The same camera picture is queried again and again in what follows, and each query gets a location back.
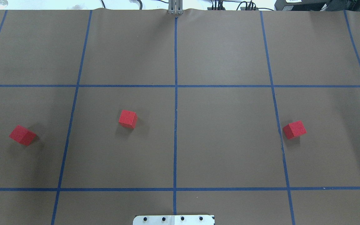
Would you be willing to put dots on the red block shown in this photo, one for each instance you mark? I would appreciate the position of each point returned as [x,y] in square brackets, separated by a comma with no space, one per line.
[22,135]
[128,119]
[294,130]

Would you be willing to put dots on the brown paper table mat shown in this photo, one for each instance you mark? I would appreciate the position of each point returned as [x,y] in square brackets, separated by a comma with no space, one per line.
[212,91]

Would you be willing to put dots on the black equipment box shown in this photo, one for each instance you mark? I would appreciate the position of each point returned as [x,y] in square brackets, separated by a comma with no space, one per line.
[317,5]

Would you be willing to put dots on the aluminium frame post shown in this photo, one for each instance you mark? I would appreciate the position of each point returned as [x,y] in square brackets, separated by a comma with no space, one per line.
[175,7]

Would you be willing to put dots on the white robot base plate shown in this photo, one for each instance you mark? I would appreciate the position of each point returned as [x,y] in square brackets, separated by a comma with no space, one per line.
[174,220]

